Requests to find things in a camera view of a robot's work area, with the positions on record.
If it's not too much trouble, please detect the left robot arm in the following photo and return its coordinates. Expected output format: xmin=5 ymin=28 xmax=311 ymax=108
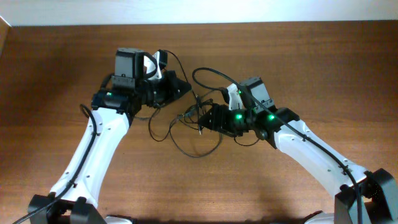
xmin=18 ymin=48 xmax=192 ymax=223

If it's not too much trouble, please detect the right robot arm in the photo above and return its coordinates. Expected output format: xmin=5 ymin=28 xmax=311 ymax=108
xmin=198 ymin=77 xmax=397 ymax=223

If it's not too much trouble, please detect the black cable bundle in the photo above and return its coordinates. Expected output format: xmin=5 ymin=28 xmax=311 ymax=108
xmin=147 ymin=49 xmax=224 ymax=159

